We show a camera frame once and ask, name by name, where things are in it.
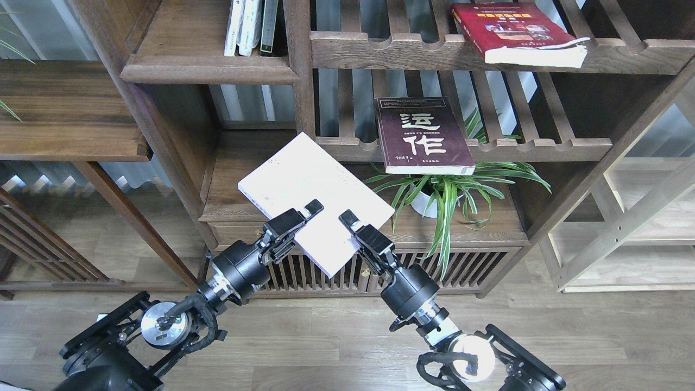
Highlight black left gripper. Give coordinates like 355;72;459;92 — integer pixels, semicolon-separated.
209;199;324;302

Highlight white lavender book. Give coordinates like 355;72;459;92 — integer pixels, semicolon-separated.
238;134;394;278

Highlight slatted cabinet door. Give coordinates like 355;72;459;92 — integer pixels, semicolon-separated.
369;249;522;294
253;253;382;299

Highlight white plant pot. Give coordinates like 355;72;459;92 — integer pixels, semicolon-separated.
408;182;447;219

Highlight light wooden rack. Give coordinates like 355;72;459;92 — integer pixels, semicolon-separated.
539;143;694;293

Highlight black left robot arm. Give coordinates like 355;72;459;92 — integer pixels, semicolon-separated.
57;200;323;390

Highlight dark wooden bookshelf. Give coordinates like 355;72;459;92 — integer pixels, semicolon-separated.
69;1;693;297

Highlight right slatted cabinet door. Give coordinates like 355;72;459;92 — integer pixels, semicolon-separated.
369;249;522;294

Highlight green spider plant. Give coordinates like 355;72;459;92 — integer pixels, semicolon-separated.
361;109;553;280

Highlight dark green upright book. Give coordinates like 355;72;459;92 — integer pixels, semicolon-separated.
259;0;280;56

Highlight dark maroon book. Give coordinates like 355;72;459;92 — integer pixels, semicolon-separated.
375;97;476;175

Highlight small wooden drawer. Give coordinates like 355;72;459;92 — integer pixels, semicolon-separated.
208;221;263;250

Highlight dark wooden side table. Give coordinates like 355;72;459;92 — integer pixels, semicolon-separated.
2;60;205;291

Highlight dark slatted wooden bench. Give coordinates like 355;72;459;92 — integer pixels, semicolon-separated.
1;189;127;299

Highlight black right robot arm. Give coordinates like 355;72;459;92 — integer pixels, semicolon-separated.
339;210;566;390

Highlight red book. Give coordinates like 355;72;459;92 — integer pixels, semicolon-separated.
450;2;589;68

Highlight left slatted cabinet door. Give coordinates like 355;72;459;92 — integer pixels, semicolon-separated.
253;253;382;299

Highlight green plant leaves left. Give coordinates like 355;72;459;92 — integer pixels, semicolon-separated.
0;11;36;123

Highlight white book middle upright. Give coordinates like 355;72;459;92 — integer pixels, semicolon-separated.
237;1;263;56

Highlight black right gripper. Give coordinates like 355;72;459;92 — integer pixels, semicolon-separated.
338;210;440;321

